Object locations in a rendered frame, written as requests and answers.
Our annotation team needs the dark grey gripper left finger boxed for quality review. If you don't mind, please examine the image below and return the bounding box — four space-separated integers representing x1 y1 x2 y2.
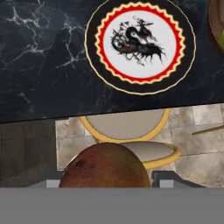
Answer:
28 170 67 189

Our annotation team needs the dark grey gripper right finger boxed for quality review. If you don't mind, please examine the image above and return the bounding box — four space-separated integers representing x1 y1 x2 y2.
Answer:
150 170 208 189

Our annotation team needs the brown round fruit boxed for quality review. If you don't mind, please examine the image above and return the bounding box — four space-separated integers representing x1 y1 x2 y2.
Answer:
58 142 152 189

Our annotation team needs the black red white patterned plate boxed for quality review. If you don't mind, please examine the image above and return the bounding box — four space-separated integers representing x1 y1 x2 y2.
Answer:
84 0 197 96

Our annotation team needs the brown wooden bowl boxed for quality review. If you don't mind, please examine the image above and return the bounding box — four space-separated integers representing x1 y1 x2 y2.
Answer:
207 0 224 58

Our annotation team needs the gold framed grey stool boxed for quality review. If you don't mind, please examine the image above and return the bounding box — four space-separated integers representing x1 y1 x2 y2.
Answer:
79 108 182 170

